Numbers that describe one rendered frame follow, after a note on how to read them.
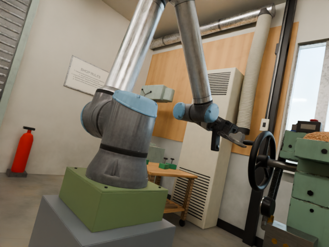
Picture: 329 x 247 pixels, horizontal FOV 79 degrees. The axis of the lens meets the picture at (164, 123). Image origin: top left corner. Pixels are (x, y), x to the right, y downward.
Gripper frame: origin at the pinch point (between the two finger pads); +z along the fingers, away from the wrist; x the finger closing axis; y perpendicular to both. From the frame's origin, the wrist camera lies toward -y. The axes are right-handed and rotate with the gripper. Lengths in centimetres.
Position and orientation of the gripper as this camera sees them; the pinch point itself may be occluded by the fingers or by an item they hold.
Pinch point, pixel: (242, 146)
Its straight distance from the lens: 99.4
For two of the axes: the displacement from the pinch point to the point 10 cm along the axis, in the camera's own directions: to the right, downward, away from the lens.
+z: 5.7, 4.2, -7.1
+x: 6.8, 2.4, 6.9
